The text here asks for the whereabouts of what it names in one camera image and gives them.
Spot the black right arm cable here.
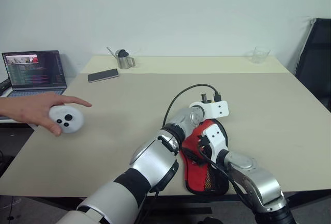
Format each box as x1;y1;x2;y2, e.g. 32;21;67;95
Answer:
198;136;257;211

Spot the white round button controller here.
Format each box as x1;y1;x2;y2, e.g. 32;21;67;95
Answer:
48;104;85;134

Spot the black device beside laptop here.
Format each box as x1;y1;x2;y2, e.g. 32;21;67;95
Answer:
0;78;12;97

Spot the clear glass cup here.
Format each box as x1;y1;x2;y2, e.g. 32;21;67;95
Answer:
245;47;271;65

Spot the red fabric pouch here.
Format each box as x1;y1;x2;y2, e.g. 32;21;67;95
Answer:
180;118;231;196

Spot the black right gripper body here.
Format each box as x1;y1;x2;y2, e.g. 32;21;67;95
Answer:
198;146;212;163

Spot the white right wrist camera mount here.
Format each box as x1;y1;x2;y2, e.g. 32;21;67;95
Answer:
203;125;229;163

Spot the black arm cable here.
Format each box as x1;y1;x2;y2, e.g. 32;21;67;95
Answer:
198;136;257;211
162;84;222;129

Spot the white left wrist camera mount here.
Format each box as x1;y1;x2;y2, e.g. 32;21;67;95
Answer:
188;99;230;119

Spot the dark rounded shape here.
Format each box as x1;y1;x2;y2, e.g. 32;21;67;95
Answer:
201;216;221;224

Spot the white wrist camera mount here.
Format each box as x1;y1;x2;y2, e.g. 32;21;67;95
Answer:
188;99;230;119
203;125;229;163

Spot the black smartphone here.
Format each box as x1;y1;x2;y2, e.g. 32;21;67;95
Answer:
87;68;120;84

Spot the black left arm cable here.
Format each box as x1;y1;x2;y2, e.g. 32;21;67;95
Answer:
162;84;222;129

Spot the open grey laptop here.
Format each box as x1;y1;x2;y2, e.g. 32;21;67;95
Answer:
2;50;68;98

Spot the black office chair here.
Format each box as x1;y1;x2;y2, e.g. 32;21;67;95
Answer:
294;18;331;113

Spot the steel long-spout pitcher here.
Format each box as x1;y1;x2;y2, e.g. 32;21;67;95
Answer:
106;46;137;70

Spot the person's bare hand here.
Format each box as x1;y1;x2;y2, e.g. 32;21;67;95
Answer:
7;91;93;137

